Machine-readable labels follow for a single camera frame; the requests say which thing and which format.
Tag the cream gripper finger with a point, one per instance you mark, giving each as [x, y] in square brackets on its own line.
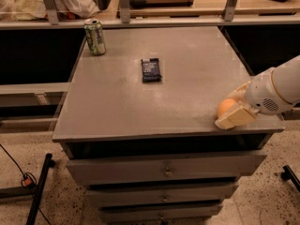
[234, 116]
[239, 93]

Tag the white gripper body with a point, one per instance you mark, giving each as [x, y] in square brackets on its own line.
[262, 93]

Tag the orange fruit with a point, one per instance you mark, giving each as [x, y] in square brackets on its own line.
[226, 105]

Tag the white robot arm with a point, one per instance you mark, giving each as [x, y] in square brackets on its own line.
[286, 79]

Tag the dark blue rxbar wrapper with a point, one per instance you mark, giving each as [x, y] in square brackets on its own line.
[151, 70]

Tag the top grey drawer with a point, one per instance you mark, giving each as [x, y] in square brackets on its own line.
[121, 170]

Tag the grey drawer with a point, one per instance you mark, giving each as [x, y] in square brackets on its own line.
[161, 194]
[160, 212]
[121, 170]

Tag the black stand leg right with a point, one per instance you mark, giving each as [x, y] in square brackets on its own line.
[288, 174]

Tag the black stand leg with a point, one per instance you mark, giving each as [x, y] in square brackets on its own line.
[30, 187]
[288, 174]

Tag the middle grey drawer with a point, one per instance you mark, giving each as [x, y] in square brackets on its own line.
[161, 194]

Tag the grey drawer cabinet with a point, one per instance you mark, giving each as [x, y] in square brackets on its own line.
[109, 112]

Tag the bottom grey drawer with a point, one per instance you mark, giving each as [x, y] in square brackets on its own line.
[160, 212]

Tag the green soda can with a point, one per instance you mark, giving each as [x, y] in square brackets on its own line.
[94, 36]

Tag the white cloth pile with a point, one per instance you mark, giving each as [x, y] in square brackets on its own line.
[27, 10]

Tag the black stand leg left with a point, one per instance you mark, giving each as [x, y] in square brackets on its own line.
[30, 187]

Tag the grey metal rail frame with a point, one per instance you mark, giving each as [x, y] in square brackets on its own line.
[204, 12]

